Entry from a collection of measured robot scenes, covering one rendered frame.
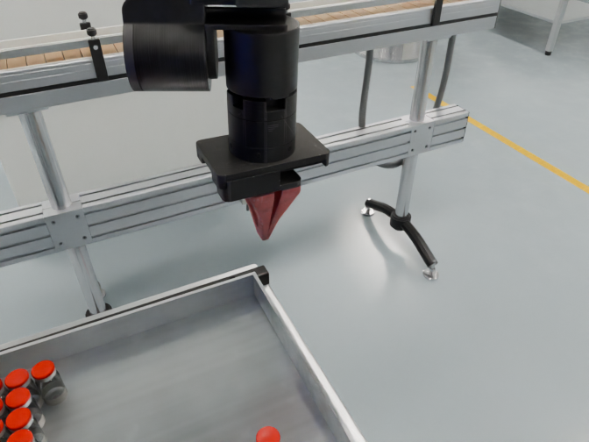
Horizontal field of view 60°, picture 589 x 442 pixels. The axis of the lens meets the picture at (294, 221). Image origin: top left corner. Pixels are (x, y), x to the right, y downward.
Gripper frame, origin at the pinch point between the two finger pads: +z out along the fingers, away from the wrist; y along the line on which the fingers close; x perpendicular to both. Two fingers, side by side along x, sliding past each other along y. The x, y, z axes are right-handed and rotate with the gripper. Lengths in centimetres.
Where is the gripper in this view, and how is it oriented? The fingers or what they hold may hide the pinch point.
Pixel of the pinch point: (263, 230)
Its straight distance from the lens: 49.3
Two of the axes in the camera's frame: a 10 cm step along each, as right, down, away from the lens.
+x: 4.3, 5.5, -7.1
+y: -9.0, 2.4, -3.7
